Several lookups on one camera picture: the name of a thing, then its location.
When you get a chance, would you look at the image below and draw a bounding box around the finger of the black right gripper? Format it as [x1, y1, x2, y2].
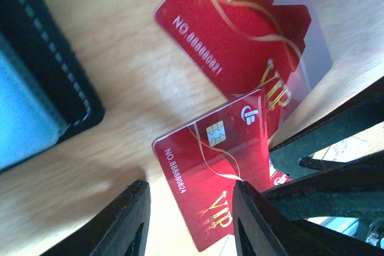
[269, 78, 383, 179]
[262, 153, 383, 220]

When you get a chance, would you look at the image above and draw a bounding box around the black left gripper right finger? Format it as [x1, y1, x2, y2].
[233, 180, 375, 255]

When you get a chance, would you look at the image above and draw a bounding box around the black leather card holder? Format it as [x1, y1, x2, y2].
[1, 0, 105, 171]

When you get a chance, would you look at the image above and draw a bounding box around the red VIP card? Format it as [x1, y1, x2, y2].
[152, 90, 271, 251]

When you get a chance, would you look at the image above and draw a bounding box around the white card right centre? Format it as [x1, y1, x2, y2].
[313, 122, 383, 162]

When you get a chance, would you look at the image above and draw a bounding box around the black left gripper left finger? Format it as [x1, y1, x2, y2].
[43, 180, 151, 255]

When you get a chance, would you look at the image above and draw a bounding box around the red card upper centre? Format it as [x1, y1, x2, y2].
[154, 0, 334, 122]

